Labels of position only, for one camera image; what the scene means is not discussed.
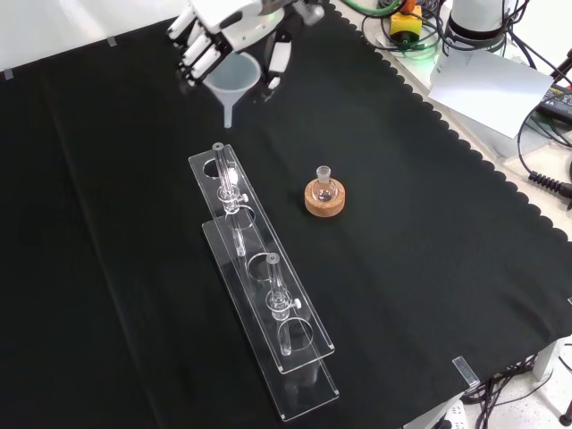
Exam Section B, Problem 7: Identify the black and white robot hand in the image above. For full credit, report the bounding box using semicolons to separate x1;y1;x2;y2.
165;0;295;104

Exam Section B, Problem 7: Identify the translucent plastic funnel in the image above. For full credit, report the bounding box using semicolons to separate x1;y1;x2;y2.
203;52;263;130

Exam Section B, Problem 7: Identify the glass round-bottom flask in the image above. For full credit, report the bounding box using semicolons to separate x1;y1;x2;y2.
312;164;337;203

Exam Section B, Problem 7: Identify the clear acrylic funnel stand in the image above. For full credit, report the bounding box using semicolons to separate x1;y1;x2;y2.
187;142;341;424

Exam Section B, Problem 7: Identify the yellow stop button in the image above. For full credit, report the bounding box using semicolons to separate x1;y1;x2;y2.
389;4;424;46

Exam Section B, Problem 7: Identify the black table cloth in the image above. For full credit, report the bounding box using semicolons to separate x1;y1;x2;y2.
0;4;572;429

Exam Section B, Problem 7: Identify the pale board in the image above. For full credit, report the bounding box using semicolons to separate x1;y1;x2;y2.
427;46;556;140

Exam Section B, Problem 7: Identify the black power adapter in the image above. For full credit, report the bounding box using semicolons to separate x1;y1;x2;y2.
534;84;572;120

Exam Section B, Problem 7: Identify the black tripod leg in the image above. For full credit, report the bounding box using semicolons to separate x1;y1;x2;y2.
549;43;572;82

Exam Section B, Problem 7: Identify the clear tape piece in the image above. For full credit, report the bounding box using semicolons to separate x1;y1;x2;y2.
451;355;480;388

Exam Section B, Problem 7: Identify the white power strip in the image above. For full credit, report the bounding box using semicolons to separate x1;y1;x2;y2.
427;399;469;429

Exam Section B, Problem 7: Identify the white table leg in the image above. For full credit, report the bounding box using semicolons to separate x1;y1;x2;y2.
530;338;559;383

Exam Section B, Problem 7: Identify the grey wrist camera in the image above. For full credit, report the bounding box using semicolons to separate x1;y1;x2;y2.
292;0;326;26

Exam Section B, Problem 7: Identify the green cable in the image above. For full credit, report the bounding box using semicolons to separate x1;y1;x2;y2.
341;0;407;21

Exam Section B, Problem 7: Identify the cork ring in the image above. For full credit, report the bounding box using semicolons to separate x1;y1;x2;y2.
304;178;348;219

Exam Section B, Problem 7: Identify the black cable bundle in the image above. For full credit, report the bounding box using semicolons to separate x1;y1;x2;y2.
462;341;572;429

